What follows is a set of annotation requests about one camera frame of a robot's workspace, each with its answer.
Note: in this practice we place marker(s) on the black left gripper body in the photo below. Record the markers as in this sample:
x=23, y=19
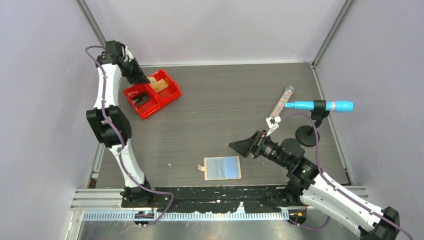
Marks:
x=132, y=71

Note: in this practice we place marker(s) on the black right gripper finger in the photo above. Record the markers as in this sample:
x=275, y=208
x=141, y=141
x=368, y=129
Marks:
x=242, y=147
x=254, y=139

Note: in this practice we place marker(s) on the red divided plastic bin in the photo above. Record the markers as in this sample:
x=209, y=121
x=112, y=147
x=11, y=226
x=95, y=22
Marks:
x=157, y=101

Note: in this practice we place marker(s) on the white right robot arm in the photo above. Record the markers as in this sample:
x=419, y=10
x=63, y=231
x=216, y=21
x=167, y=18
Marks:
x=308, y=185

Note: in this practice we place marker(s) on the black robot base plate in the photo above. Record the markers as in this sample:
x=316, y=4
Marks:
x=213, y=199

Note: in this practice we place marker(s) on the glittery silver tube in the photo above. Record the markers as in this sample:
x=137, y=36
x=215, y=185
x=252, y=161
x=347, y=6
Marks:
x=280, y=105

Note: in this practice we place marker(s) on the beige leather card holder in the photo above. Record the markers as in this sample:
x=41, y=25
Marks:
x=221, y=168

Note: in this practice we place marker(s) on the blue toy microphone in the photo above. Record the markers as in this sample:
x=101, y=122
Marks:
x=339, y=106

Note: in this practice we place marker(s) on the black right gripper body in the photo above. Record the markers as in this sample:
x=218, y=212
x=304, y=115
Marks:
x=265, y=148

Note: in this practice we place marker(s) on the gold VIP card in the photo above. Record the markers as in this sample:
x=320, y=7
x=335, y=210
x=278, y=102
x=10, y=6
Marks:
x=157, y=85

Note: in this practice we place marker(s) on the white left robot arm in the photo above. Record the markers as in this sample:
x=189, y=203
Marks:
x=108, y=122

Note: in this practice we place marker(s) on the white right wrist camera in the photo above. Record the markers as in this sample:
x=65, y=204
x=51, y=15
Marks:
x=273, y=124

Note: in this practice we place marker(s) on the black card in bin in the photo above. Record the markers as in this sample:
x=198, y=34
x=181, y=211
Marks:
x=140, y=99

